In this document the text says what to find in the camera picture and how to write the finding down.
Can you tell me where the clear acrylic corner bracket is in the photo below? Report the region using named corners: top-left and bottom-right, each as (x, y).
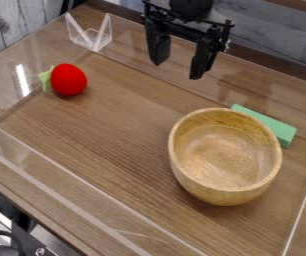
top-left (66, 12), bottom-right (113, 52)

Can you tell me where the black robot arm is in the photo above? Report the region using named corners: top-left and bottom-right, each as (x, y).
top-left (142, 0), bottom-right (235, 80)

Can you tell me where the clear acrylic front wall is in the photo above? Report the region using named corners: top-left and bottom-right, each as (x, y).
top-left (0, 127), bottom-right (207, 256)

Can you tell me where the wooden bowl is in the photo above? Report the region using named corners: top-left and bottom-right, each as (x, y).
top-left (169, 108), bottom-right (284, 206)

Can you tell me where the green foam block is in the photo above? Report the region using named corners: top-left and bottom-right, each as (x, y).
top-left (231, 104), bottom-right (298, 149)

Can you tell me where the red felt strawberry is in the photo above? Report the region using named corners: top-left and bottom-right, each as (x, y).
top-left (39, 63), bottom-right (89, 97)

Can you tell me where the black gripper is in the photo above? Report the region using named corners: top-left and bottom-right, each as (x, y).
top-left (143, 0), bottom-right (235, 80)

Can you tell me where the black metal clamp stand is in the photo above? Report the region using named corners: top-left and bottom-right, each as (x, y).
top-left (0, 222), bottom-right (59, 256)

